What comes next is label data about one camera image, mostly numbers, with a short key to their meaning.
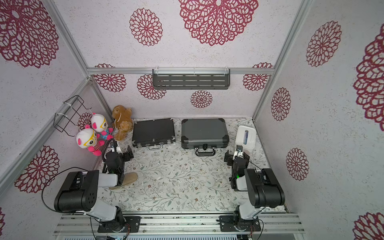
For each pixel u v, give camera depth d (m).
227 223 0.73
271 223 0.75
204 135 0.99
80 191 0.46
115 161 0.71
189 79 0.92
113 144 0.77
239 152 0.78
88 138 0.84
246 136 1.01
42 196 0.42
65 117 0.75
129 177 0.88
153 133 1.10
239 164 0.71
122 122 0.98
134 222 0.75
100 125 0.93
